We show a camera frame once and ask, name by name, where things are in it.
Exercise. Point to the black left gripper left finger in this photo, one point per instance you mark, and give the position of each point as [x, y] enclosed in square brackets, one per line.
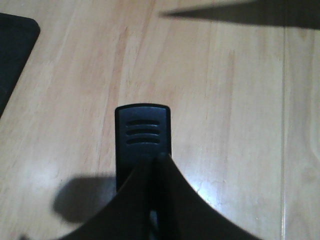
[126, 216]

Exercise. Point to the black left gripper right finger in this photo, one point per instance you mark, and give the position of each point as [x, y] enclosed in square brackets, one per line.
[182, 214]

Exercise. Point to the wooden desk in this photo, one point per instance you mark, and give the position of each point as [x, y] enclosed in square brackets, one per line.
[242, 80]

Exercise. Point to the black computer monitor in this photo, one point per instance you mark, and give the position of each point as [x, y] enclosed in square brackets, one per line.
[18, 36]

